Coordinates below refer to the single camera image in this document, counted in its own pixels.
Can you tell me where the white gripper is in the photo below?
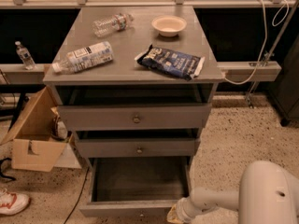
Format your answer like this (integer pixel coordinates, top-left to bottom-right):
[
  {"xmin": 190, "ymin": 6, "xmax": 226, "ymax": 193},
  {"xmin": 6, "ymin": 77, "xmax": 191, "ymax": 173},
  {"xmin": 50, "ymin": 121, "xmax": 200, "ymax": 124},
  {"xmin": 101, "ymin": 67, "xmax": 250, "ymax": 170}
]
[{"xmin": 166, "ymin": 197, "xmax": 202, "ymax": 224}]

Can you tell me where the grey bottom drawer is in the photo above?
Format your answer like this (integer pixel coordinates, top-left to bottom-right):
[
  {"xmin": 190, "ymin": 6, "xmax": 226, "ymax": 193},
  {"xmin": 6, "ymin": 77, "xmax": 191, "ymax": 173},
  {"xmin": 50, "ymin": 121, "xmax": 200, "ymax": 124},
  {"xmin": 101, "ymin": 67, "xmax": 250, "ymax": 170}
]
[{"xmin": 80, "ymin": 156, "xmax": 191, "ymax": 217}]

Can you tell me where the grey drawer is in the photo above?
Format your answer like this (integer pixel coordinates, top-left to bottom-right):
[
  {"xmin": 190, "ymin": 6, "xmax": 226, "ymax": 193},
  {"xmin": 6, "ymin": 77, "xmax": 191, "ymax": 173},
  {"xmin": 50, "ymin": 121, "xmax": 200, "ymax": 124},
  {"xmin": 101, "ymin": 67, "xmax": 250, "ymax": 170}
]
[
  {"xmin": 58, "ymin": 105, "xmax": 211, "ymax": 131},
  {"xmin": 76, "ymin": 129, "xmax": 200, "ymax": 158},
  {"xmin": 80, "ymin": 156, "xmax": 191, "ymax": 217}
]

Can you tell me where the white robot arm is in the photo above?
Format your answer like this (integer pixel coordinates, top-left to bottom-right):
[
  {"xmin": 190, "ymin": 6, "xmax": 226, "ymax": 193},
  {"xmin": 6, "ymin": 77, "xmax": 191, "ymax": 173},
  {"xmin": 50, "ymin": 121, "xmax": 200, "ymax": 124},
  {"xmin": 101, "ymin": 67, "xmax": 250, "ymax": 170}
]
[{"xmin": 167, "ymin": 161, "xmax": 299, "ymax": 224}]

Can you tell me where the grey middle drawer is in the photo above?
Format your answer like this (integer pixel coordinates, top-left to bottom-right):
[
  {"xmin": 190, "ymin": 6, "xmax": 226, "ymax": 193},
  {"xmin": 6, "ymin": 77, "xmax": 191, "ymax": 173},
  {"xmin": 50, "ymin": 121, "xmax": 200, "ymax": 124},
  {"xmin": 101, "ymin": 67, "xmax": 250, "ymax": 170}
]
[{"xmin": 76, "ymin": 129, "xmax": 200, "ymax": 158}]

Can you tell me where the grey top drawer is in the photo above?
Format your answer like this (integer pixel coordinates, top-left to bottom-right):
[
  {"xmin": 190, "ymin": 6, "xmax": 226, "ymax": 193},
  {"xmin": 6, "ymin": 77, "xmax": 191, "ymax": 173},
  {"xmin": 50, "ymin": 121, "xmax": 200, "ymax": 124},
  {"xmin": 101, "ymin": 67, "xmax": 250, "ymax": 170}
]
[{"xmin": 58, "ymin": 105, "xmax": 211, "ymax": 131}]

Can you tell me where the grey wooden drawer cabinet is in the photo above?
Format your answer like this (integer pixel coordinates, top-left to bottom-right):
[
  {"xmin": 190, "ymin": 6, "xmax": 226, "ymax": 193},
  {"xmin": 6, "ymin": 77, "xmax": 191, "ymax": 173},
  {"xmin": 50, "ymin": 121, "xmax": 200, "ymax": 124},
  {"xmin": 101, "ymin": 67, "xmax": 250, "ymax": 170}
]
[{"xmin": 42, "ymin": 5, "xmax": 226, "ymax": 166}]

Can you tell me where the blue chip bag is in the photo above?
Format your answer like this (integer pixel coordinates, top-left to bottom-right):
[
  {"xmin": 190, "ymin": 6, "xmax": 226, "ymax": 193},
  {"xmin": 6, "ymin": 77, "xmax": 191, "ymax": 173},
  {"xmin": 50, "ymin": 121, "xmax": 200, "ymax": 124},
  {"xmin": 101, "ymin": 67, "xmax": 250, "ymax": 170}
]
[{"xmin": 135, "ymin": 45, "xmax": 205, "ymax": 80}]

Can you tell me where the open cardboard box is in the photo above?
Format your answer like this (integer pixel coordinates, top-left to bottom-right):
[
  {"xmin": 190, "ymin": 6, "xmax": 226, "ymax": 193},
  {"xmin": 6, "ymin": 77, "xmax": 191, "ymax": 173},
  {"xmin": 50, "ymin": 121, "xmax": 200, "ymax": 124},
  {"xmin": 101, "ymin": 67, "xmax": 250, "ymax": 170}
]
[{"xmin": 1, "ymin": 88, "xmax": 80, "ymax": 172}]

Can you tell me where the white and red sneaker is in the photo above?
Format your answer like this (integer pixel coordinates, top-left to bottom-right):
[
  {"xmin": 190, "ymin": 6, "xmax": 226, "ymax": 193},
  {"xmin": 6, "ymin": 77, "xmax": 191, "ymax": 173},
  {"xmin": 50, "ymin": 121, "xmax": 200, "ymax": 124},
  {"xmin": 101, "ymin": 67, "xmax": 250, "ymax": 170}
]
[{"xmin": 0, "ymin": 189, "xmax": 30, "ymax": 216}]

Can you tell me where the dark cabinet at right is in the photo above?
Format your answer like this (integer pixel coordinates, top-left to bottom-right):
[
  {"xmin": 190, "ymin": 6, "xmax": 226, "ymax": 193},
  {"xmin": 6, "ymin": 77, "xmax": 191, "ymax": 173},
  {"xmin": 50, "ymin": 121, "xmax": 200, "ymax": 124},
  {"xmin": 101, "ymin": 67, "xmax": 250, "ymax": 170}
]
[{"xmin": 269, "ymin": 36, "xmax": 299, "ymax": 126}]

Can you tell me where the white labelled plastic bottle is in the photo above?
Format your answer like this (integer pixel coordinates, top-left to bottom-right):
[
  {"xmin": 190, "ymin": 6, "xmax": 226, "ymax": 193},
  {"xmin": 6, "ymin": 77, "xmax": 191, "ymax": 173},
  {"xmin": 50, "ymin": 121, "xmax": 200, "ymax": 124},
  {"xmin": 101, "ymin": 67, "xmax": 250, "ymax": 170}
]
[{"xmin": 52, "ymin": 41, "xmax": 113, "ymax": 74}]

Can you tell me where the white paper bowl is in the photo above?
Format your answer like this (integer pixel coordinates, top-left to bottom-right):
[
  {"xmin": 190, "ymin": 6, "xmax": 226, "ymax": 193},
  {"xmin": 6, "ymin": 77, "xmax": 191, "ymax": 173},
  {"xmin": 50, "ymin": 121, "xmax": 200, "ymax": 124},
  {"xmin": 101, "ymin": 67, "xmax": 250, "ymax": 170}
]
[{"xmin": 151, "ymin": 15, "xmax": 187, "ymax": 37}]

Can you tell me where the clear crushed water bottle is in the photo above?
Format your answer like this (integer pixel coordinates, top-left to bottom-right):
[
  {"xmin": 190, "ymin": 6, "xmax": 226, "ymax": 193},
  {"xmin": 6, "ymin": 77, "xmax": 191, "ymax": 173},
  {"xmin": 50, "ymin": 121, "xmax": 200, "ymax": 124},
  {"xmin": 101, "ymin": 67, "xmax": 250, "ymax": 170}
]
[{"xmin": 93, "ymin": 13, "xmax": 134, "ymax": 37}]

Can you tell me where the small upright water bottle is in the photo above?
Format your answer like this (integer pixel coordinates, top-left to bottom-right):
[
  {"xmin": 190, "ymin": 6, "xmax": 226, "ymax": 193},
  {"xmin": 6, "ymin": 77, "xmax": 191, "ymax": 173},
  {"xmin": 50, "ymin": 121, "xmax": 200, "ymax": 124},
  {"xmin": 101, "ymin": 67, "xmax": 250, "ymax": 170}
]
[{"xmin": 15, "ymin": 41, "xmax": 36, "ymax": 70}]

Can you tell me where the black floor cable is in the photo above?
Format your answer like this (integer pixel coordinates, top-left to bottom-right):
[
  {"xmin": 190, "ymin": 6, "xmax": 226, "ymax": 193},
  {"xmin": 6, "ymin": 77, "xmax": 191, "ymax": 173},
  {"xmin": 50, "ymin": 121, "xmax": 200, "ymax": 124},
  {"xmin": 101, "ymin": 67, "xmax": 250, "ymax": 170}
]
[{"xmin": 63, "ymin": 166, "xmax": 92, "ymax": 224}]

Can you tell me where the black strap on floor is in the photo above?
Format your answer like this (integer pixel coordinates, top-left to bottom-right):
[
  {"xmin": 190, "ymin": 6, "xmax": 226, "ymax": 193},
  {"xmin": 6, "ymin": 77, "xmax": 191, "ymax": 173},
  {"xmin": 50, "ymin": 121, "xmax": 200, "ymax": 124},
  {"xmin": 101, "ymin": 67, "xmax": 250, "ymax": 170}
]
[{"xmin": 0, "ymin": 157, "xmax": 17, "ymax": 182}]

